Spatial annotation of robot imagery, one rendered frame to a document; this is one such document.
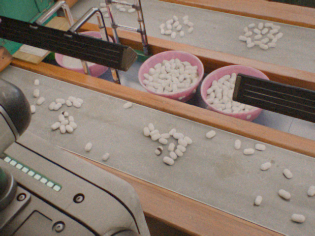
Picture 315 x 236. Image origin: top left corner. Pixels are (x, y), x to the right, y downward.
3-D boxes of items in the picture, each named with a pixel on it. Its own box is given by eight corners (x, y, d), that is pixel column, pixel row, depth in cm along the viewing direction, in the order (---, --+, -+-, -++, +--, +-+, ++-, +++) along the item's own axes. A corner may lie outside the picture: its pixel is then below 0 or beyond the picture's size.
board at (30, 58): (37, 65, 185) (36, 63, 184) (12, 58, 191) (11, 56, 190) (79, 23, 203) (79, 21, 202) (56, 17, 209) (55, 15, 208)
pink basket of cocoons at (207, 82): (257, 139, 153) (258, 122, 146) (190, 119, 164) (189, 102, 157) (279, 92, 167) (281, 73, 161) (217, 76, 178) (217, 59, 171)
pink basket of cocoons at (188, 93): (203, 111, 166) (201, 94, 159) (137, 110, 171) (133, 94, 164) (206, 67, 183) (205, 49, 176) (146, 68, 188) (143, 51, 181)
